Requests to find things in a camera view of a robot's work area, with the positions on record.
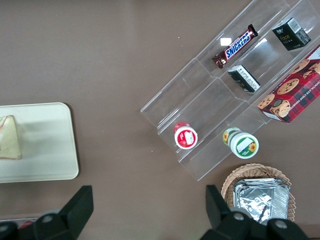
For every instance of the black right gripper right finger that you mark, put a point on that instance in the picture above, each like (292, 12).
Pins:
(225, 225)

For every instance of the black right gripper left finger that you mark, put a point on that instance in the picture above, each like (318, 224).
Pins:
(65, 222)

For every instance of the triangular sandwich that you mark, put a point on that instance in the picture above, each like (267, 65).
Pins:
(10, 140)

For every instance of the light tan wicker basket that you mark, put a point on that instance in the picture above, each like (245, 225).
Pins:
(250, 171)

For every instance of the white rectangular plastic tray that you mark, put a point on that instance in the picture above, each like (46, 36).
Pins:
(47, 140)

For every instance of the red cola can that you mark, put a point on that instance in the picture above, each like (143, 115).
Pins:
(25, 225)

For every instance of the silver foil packets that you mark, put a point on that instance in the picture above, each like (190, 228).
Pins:
(262, 197)

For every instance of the clear acrylic can holder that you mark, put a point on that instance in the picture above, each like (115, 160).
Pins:
(15, 219)

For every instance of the green sunflower lidded cup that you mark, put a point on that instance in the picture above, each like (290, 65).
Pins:
(243, 146)

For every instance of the red lidded yogurt cup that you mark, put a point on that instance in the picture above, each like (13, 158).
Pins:
(186, 137)

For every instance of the clear acrylic tiered display stand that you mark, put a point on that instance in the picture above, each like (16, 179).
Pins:
(200, 87)

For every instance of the black box white label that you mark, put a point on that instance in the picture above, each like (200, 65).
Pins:
(245, 78)

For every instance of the red chocolate chip cookie box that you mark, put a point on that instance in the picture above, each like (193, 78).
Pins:
(297, 92)

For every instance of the Snickers chocolate bar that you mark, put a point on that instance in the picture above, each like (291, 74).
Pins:
(236, 47)

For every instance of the black face product box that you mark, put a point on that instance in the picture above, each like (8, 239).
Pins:
(290, 35)

